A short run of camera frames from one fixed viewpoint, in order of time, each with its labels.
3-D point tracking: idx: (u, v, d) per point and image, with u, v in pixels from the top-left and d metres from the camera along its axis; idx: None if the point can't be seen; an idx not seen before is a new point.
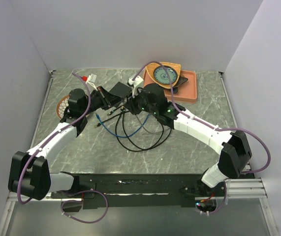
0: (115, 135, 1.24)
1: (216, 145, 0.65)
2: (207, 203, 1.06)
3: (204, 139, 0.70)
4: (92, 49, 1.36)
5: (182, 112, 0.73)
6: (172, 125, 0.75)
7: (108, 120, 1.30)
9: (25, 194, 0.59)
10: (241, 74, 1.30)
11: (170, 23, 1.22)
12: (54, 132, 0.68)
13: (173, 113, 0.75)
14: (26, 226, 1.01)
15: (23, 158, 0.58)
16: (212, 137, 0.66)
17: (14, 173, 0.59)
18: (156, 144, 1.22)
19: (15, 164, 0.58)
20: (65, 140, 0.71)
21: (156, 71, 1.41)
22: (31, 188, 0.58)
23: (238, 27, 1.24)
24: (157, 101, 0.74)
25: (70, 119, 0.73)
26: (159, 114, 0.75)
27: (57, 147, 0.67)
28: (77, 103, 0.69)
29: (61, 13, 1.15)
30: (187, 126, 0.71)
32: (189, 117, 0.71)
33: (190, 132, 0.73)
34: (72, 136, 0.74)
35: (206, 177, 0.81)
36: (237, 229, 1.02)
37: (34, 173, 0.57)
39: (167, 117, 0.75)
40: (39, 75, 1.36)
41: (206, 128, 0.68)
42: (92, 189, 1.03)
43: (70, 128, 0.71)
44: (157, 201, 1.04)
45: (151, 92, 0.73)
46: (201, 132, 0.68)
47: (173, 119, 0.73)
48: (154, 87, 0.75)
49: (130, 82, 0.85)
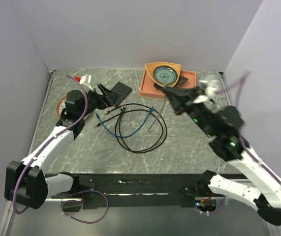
0: (115, 135, 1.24)
1: (278, 202, 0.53)
2: (207, 203, 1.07)
3: (261, 188, 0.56)
4: (92, 49, 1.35)
5: (249, 151, 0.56)
6: (231, 159, 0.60)
7: (108, 120, 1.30)
9: (22, 203, 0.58)
10: (241, 75, 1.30)
11: (170, 23, 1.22)
12: (50, 138, 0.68)
13: (238, 148, 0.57)
14: (26, 226, 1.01)
15: (18, 168, 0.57)
16: (276, 193, 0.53)
17: (10, 182, 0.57)
18: (156, 144, 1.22)
19: (9, 175, 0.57)
20: (62, 145, 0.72)
21: (156, 71, 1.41)
22: (27, 198, 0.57)
23: (238, 27, 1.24)
24: (228, 132, 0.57)
25: (67, 122, 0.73)
26: (221, 146, 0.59)
27: (52, 154, 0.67)
28: (74, 103, 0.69)
29: (61, 13, 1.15)
30: (251, 170, 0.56)
32: (257, 161, 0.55)
33: (247, 175, 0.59)
34: (70, 139, 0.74)
35: (221, 189, 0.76)
36: (237, 229, 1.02)
37: (30, 184, 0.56)
39: (227, 151, 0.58)
40: (39, 75, 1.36)
41: (273, 179, 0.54)
42: (92, 189, 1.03)
43: (66, 132, 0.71)
44: (156, 201, 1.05)
45: (232, 125, 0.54)
46: (265, 183, 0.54)
47: (237, 158, 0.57)
48: (234, 116, 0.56)
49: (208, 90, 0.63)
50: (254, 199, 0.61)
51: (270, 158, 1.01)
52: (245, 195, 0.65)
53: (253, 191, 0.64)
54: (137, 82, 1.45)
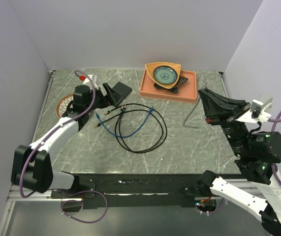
0: (115, 135, 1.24)
1: None
2: (207, 203, 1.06)
3: (278, 209, 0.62)
4: (92, 48, 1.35)
5: (277, 177, 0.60)
6: (255, 180, 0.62)
7: (107, 120, 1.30)
9: (28, 188, 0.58)
10: (241, 75, 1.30)
11: (170, 23, 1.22)
12: (56, 127, 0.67)
13: (267, 171, 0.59)
14: (26, 226, 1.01)
15: (25, 151, 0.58)
16: None
17: (17, 165, 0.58)
18: (156, 144, 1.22)
19: (16, 158, 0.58)
20: (67, 135, 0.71)
21: (156, 71, 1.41)
22: (33, 181, 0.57)
23: (238, 27, 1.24)
24: (265, 158, 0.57)
25: (72, 114, 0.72)
26: (251, 169, 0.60)
27: (58, 141, 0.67)
28: (82, 96, 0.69)
29: (61, 13, 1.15)
30: (276, 194, 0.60)
32: None
33: (267, 195, 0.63)
34: (73, 131, 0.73)
35: (225, 194, 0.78)
36: (237, 229, 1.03)
37: (36, 166, 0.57)
39: (257, 175, 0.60)
40: (39, 75, 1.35)
41: None
42: (92, 189, 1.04)
43: (72, 123, 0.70)
44: (156, 201, 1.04)
45: (277, 157, 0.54)
46: None
47: (266, 182, 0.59)
48: (279, 145, 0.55)
49: (265, 115, 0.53)
50: (260, 211, 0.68)
51: None
52: (251, 206, 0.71)
53: (257, 202, 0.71)
54: (137, 82, 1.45)
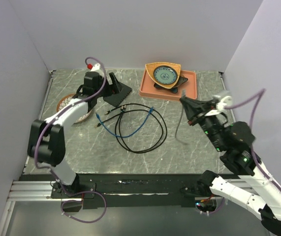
0: (115, 135, 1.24)
1: None
2: (207, 203, 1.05)
3: (269, 202, 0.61)
4: (92, 49, 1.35)
5: (261, 168, 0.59)
6: (240, 174, 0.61)
7: (107, 120, 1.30)
9: (43, 159, 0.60)
10: (241, 75, 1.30)
11: (170, 23, 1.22)
12: (69, 104, 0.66)
13: (250, 163, 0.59)
14: (27, 226, 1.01)
15: (41, 125, 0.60)
16: None
17: (33, 137, 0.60)
18: (156, 144, 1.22)
19: (33, 130, 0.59)
20: (77, 115, 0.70)
21: (156, 71, 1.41)
22: (48, 153, 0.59)
23: (238, 27, 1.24)
24: (239, 147, 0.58)
25: (82, 96, 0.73)
26: (233, 162, 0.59)
27: (71, 118, 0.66)
28: (92, 79, 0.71)
29: (61, 13, 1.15)
30: (263, 187, 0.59)
32: (268, 179, 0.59)
33: (256, 189, 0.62)
34: (83, 112, 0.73)
35: (224, 193, 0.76)
36: (237, 229, 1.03)
37: (51, 139, 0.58)
39: (240, 167, 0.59)
40: (39, 75, 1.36)
41: None
42: (92, 189, 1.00)
43: (82, 103, 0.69)
44: (157, 201, 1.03)
45: (243, 141, 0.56)
46: (276, 200, 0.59)
47: (250, 174, 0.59)
48: (245, 132, 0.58)
49: (219, 105, 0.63)
50: (260, 209, 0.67)
51: (270, 157, 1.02)
52: (250, 204, 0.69)
53: (256, 200, 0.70)
54: (137, 82, 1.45)
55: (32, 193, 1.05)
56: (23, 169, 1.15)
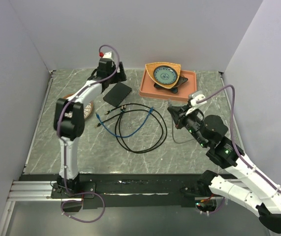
0: (115, 135, 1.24)
1: (275, 207, 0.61)
2: (207, 203, 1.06)
3: (258, 194, 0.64)
4: (92, 48, 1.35)
5: (242, 159, 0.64)
6: (225, 166, 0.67)
7: (107, 120, 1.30)
9: (66, 132, 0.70)
10: (241, 74, 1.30)
11: (170, 23, 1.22)
12: (86, 85, 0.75)
13: (232, 155, 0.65)
14: (27, 226, 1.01)
15: (64, 102, 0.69)
16: (272, 198, 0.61)
17: (58, 113, 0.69)
18: (156, 144, 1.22)
19: (57, 107, 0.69)
20: (94, 95, 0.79)
21: (156, 71, 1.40)
22: (71, 126, 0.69)
23: (238, 27, 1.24)
24: (216, 138, 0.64)
25: (96, 78, 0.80)
26: (214, 154, 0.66)
27: (88, 98, 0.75)
28: (106, 63, 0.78)
29: (61, 13, 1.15)
30: (246, 176, 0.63)
32: (251, 168, 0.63)
33: (242, 181, 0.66)
34: (99, 92, 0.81)
35: (223, 191, 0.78)
36: (237, 228, 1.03)
37: (73, 114, 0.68)
39: (222, 158, 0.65)
40: (39, 75, 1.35)
41: (268, 186, 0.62)
42: (92, 190, 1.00)
43: (98, 85, 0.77)
44: (156, 201, 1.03)
45: (214, 130, 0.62)
46: (262, 190, 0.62)
47: (232, 165, 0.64)
48: (215, 121, 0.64)
49: (192, 102, 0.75)
50: (257, 205, 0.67)
51: (270, 157, 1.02)
52: (248, 201, 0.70)
53: (254, 197, 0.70)
54: (137, 82, 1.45)
55: (32, 193, 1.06)
56: (23, 169, 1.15)
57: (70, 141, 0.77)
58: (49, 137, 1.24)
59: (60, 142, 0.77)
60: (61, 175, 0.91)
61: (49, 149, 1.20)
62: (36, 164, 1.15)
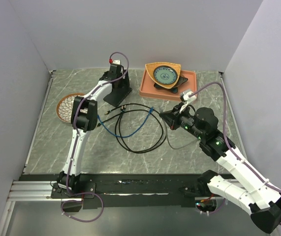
0: (115, 135, 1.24)
1: (262, 200, 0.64)
2: (207, 203, 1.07)
3: (247, 188, 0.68)
4: (92, 48, 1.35)
5: (232, 150, 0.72)
6: (216, 158, 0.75)
7: (108, 120, 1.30)
9: (81, 125, 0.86)
10: (241, 75, 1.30)
11: (170, 23, 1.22)
12: (98, 86, 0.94)
13: (222, 147, 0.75)
14: (26, 226, 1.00)
15: (80, 99, 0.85)
16: (259, 191, 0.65)
17: (75, 109, 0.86)
18: (156, 144, 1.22)
19: (75, 103, 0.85)
20: (104, 93, 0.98)
21: (156, 71, 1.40)
22: (85, 120, 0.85)
23: (238, 27, 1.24)
24: (208, 130, 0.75)
25: (107, 79, 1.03)
26: (205, 143, 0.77)
27: (100, 96, 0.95)
28: (116, 67, 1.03)
29: (61, 13, 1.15)
30: (234, 167, 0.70)
32: (239, 160, 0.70)
33: (233, 174, 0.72)
34: (109, 91, 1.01)
35: (220, 190, 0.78)
36: (237, 229, 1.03)
37: (88, 109, 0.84)
39: (212, 148, 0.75)
40: (39, 75, 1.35)
41: (256, 179, 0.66)
42: (92, 189, 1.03)
43: (109, 85, 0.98)
44: (156, 201, 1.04)
45: (204, 120, 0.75)
46: (248, 181, 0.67)
47: (221, 155, 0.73)
48: (208, 114, 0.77)
49: (184, 97, 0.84)
50: (250, 203, 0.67)
51: (269, 157, 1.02)
52: (242, 199, 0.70)
53: (249, 196, 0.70)
54: (137, 82, 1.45)
55: (33, 193, 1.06)
56: (23, 169, 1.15)
57: (82, 132, 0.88)
58: (49, 137, 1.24)
59: (74, 133, 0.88)
60: (65, 171, 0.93)
61: (49, 149, 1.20)
62: (36, 164, 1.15)
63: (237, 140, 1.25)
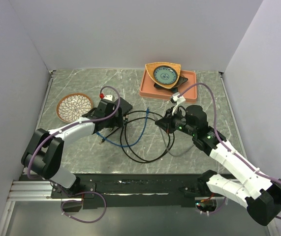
0: (121, 145, 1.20)
1: (253, 189, 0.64)
2: (207, 203, 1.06)
3: (239, 178, 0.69)
4: (92, 49, 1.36)
5: (223, 143, 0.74)
6: (209, 152, 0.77)
7: (110, 134, 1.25)
9: (36, 169, 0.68)
10: (241, 75, 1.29)
11: (170, 23, 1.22)
12: (76, 123, 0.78)
13: (213, 140, 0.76)
14: (26, 226, 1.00)
15: (42, 135, 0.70)
16: (250, 180, 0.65)
17: (32, 146, 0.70)
18: (163, 154, 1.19)
19: (35, 140, 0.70)
20: (81, 132, 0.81)
21: (156, 71, 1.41)
22: (41, 164, 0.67)
23: (238, 26, 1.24)
24: (198, 124, 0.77)
25: (92, 117, 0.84)
26: (197, 138, 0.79)
27: (73, 135, 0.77)
28: (106, 104, 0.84)
29: (61, 13, 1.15)
30: (225, 159, 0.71)
32: (230, 151, 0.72)
33: (226, 166, 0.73)
34: (87, 131, 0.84)
35: (218, 187, 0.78)
36: (237, 229, 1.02)
37: (47, 151, 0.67)
39: (204, 142, 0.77)
40: (39, 75, 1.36)
41: (246, 168, 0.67)
42: (91, 189, 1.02)
43: (89, 123, 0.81)
44: (156, 201, 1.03)
45: (194, 115, 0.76)
46: (239, 171, 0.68)
47: (212, 147, 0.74)
48: (198, 110, 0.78)
49: (174, 99, 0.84)
50: (246, 197, 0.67)
51: (269, 157, 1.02)
52: (238, 194, 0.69)
53: (246, 190, 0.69)
54: (137, 82, 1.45)
55: (33, 193, 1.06)
56: (22, 169, 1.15)
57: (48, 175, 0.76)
58: None
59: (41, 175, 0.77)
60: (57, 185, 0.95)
61: None
62: None
63: (237, 140, 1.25)
